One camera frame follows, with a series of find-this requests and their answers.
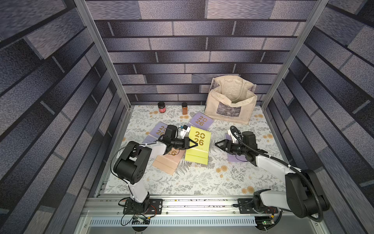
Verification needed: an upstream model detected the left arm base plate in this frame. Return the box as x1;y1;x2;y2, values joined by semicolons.
119;199;164;215

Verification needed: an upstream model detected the peach 2026 desk calendar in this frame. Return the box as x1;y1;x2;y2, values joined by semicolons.
153;148;186;175

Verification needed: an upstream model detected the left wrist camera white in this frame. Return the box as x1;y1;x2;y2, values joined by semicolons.
178;125;191;138

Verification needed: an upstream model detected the floral patterned table mat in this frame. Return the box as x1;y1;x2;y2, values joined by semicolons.
122;105;285;196

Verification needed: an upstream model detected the black corrugated cable conduit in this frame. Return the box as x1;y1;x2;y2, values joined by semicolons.
229;125;324;223

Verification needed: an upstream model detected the dark jar red label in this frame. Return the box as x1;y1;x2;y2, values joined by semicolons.
157;101;166;113

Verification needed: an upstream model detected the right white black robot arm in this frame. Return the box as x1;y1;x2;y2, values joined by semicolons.
215;126;330;222

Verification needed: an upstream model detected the yellow-green 2026 desk calendar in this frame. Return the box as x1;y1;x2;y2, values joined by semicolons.
185;126;211;165

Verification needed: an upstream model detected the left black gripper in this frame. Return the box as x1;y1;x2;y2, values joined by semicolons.
171;137;198;150

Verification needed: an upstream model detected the left aluminium frame post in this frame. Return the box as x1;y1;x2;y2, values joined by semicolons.
72;0;131;109

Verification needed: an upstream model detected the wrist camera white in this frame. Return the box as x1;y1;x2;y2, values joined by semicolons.
228;130;238;143
178;125;191;138

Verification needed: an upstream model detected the right aluminium frame post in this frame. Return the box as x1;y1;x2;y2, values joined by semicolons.
260;0;330;109

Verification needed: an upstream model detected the amber spice bottle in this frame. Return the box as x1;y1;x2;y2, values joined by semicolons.
182;102;188;115

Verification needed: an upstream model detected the aluminium frame post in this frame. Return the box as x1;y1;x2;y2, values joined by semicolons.
260;0;330;109
72;0;131;109

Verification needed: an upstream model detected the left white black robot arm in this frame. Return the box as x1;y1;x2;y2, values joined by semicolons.
110;125;199;215

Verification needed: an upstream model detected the beige canvas tote bag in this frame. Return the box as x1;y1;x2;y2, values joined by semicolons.
204;75;258;125

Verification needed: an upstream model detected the purple calendar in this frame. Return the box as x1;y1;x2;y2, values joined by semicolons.
142;122;168;144
225;134;247;162
187;112;214;131

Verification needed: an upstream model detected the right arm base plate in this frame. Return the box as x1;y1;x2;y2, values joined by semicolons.
238;198;279;215

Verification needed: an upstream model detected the circuit board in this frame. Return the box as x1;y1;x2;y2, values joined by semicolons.
255;216;275;231
131;216;151;225

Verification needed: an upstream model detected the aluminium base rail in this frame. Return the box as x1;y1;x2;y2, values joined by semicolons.
75;194;328;234

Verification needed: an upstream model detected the right circuit board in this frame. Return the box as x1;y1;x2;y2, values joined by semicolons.
255;216;275;231

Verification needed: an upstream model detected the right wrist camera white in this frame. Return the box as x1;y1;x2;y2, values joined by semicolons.
228;130;238;143

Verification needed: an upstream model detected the left circuit board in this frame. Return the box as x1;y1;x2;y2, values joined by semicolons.
131;216;151;225

